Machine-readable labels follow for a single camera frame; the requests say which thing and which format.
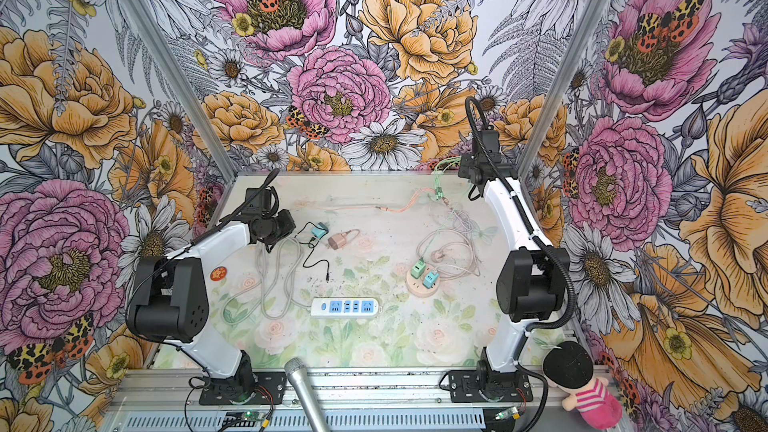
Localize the teal USB charger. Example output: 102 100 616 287
311 222 329 240
422 270 439 289

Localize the lilac USB cable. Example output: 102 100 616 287
443 200 499 247

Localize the pink USB charger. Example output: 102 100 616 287
327 232 348 250

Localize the green USB charger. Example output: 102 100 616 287
410 258 426 279

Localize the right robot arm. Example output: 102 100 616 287
459 127 574 401

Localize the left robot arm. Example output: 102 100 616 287
126 184 295 402

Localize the red round sticker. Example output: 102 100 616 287
209 266 227 282

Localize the white blue power strip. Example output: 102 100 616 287
310 297 380 319

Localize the pink round power socket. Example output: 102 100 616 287
405 269 440 298

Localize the silver microphone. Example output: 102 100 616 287
284 357 331 432

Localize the small green circuit board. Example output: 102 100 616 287
220 411 272 431

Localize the pink plush toy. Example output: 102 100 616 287
542 341 623 431

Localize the white power strip cable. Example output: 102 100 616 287
221 233 313 325

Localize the black thin cable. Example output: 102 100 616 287
296 220 331 282

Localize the pink round socket cable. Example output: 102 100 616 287
415 226 481 280

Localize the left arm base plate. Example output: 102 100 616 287
199 371 287 406

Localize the aluminium front rail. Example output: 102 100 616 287
100 367 589 431

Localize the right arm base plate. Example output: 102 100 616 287
441 369 533 403

